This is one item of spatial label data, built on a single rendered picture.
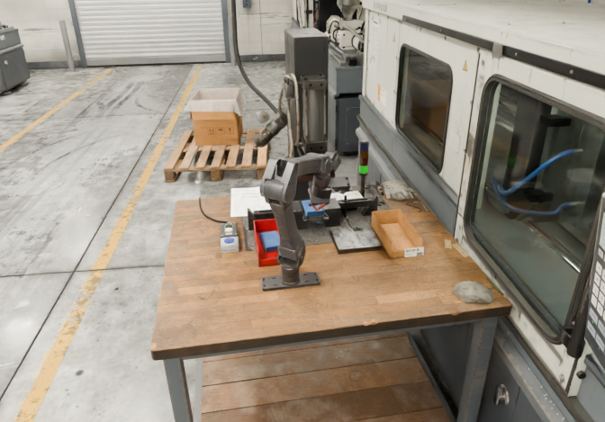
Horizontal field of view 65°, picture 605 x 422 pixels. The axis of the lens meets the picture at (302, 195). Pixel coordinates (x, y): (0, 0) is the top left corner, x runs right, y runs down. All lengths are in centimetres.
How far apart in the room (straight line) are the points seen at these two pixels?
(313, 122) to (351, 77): 317
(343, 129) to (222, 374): 333
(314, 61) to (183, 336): 106
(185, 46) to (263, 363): 933
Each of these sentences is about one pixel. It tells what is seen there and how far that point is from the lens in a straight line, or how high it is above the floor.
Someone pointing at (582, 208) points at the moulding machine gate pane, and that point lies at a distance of 138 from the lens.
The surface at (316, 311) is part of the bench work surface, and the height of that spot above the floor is 90.
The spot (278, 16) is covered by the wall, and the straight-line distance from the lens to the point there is 1099.
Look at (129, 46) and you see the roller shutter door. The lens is 1129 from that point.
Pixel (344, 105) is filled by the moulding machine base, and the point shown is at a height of 58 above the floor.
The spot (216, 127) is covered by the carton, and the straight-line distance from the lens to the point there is 520.
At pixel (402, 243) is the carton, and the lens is 188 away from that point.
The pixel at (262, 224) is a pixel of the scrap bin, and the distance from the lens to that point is 193.
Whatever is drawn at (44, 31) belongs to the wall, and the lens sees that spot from 1181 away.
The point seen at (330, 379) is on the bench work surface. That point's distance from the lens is 227.
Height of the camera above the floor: 188
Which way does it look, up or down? 26 degrees down
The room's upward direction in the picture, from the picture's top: 1 degrees counter-clockwise
